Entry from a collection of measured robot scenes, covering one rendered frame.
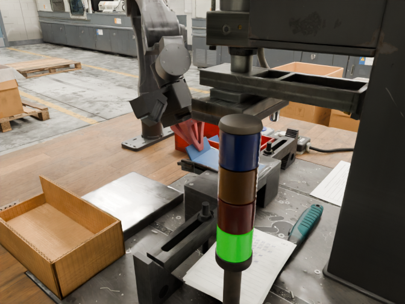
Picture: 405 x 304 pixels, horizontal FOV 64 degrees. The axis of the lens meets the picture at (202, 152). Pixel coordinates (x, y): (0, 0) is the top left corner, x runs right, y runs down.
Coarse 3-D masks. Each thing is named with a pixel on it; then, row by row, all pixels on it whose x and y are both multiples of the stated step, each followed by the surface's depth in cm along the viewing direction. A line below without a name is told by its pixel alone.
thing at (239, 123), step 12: (228, 120) 28; (240, 120) 28; (252, 120) 28; (228, 132) 27; (240, 132) 26; (252, 132) 27; (216, 252) 34; (252, 252) 34; (228, 264) 33; (240, 264) 33; (228, 276) 35; (240, 276) 35; (228, 288) 36; (240, 288) 36; (228, 300) 36
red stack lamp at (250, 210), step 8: (224, 208) 30; (232, 208) 30; (240, 208) 30; (248, 208) 30; (224, 216) 31; (232, 216) 30; (240, 216) 30; (248, 216) 31; (224, 224) 31; (232, 224) 31; (240, 224) 31; (248, 224) 31; (232, 232) 31; (240, 232) 31
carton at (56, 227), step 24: (48, 192) 65; (72, 192) 59; (0, 216) 61; (24, 216) 63; (48, 216) 63; (72, 216) 62; (96, 216) 56; (0, 240) 56; (24, 240) 47; (48, 240) 57; (72, 240) 57; (96, 240) 49; (120, 240) 53; (24, 264) 52; (48, 264) 44; (72, 264) 46; (96, 264) 50; (48, 288) 48; (72, 288) 47
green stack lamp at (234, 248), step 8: (216, 232) 33; (224, 232) 32; (248, 232) 32; (216, 240) 34; (224, 240) 32; (232, 240) 31; (240, 240) 31; (248, 240) 32; (216, 248) 34; (224, 248) 32; (232, 248) 32; (240, 248) 32; (248, 248) 32; (224, 256) 33; (232, 256) 32; (240, 256) 32; (248, 256) 33
